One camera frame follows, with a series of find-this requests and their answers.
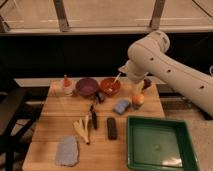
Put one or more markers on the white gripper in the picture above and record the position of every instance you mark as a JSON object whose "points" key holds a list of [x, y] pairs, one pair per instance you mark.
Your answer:
{"points": [[125, 69]]}

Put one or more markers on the black handled brush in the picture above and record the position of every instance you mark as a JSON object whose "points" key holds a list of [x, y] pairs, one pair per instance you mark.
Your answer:
{"points": [[98, 98]]}

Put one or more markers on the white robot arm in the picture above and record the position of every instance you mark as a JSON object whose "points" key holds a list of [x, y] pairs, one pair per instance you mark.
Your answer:
{"points": [[148, 55]]}

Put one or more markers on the red bowl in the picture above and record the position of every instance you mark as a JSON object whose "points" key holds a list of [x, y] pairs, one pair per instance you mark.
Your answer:
{"points": [[109, 86]]}

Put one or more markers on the purple bowl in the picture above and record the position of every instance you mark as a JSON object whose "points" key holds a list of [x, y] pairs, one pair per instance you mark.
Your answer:
{"points": [[87, 87]]}

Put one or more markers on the dark red toy item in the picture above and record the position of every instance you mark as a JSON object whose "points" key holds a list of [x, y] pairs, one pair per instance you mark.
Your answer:
{"points": [[147, 84]]}

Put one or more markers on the orange ball on cup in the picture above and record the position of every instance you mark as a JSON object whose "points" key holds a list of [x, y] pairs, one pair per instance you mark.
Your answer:
{"points": [[137, 101]]}

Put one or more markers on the blue sponge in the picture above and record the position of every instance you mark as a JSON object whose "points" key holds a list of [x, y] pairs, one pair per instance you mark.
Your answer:
{"points": [[121, 106]]}

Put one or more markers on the black rectangular block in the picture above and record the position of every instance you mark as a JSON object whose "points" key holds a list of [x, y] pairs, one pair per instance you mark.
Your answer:
{"points": [[112, 129]]}

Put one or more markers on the green tray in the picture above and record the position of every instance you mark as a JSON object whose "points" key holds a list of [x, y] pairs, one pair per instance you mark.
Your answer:
{"points": [[159, 145]]}

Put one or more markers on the white bottle with orange cap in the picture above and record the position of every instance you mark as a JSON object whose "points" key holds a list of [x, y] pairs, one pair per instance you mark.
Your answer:
{"points": [[67, 85]]}

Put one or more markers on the cream wooden tongs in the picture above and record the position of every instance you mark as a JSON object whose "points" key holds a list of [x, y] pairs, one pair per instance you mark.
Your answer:
{"points": [[81, 127]]}

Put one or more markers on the grey blue cloth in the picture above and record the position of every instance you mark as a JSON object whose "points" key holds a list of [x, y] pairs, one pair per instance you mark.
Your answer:
{"points": [[67, 152]]}

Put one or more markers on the black chair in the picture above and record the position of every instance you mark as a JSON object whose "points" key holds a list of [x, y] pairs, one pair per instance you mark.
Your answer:
{"points": [[12, 108]]}

